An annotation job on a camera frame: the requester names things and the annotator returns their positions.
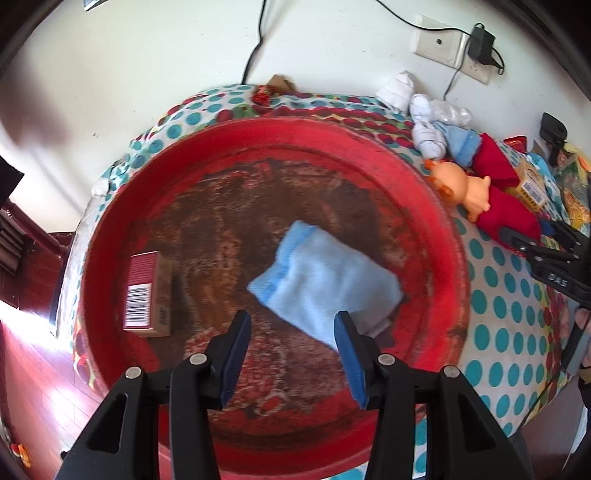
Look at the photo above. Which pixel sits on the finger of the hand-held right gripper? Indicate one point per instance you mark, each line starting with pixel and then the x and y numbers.
pixel 575 240
pixel 521 240

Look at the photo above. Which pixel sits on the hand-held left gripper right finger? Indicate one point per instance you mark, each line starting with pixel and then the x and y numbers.
pixel 348 360

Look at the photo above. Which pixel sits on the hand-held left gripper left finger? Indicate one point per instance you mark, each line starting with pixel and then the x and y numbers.
pixel 238 360

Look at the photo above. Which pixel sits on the yellow cardboard box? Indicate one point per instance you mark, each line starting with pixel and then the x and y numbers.
pixel 531 184

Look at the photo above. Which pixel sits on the light blue sock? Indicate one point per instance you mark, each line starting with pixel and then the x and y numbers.
pixel 461 143
pixel 323 281

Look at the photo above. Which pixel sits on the red plastic basin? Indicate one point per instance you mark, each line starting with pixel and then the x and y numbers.
pixel 207 207

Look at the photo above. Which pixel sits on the person's right hand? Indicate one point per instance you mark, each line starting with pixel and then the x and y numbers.
pixel 585 341

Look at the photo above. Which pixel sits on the colourful snack packet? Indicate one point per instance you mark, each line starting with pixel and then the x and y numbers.
pixel 572 184

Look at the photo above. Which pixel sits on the polka dot bedspread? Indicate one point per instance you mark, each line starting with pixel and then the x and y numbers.
pixel 503 295

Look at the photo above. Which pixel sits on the orange plastic doll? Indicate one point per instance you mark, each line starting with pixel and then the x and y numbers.
pixel 450 180

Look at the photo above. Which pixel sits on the red snack packet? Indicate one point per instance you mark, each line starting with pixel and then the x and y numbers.
pixel 515 143

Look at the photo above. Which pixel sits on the black plastic clip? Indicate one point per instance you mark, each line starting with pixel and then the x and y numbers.
pixel 551 131

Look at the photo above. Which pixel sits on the red cardboard box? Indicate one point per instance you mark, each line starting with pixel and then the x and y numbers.
pixel 143 295

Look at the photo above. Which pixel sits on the clear plastic bag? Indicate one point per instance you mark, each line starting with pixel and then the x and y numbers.
pixel 452 113

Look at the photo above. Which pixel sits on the black power adapter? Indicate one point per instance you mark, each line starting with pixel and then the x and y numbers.
pixel 480 44

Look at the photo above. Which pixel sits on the white mattress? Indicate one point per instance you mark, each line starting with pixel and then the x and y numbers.
pixel 99 187

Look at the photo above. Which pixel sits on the orange floor toy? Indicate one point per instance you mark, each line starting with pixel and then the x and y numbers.
pixel 21 454

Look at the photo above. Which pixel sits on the dark wooden furniture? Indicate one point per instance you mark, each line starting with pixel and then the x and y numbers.
pixel 27 249

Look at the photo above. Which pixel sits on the red candy wrapper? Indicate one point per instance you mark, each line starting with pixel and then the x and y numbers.
pixel 263 94

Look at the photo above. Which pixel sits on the brown cardboard piece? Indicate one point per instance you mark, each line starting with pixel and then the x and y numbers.
pixel 282 83

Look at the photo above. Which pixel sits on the dark garment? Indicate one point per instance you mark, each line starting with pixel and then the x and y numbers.
pixel 9 180

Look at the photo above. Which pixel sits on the white wall socket plate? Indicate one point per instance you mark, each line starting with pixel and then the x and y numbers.
pixel 436 44

